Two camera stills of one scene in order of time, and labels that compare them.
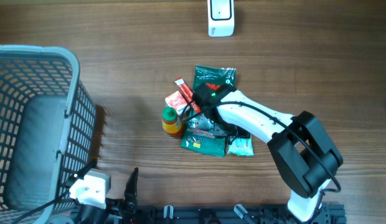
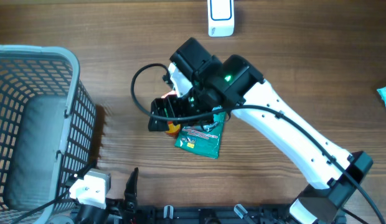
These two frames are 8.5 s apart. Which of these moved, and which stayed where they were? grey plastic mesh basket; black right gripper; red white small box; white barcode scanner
Moved: black right gripper; red white small box
Stayed: grey plastic mesh basket; white barcode scanner
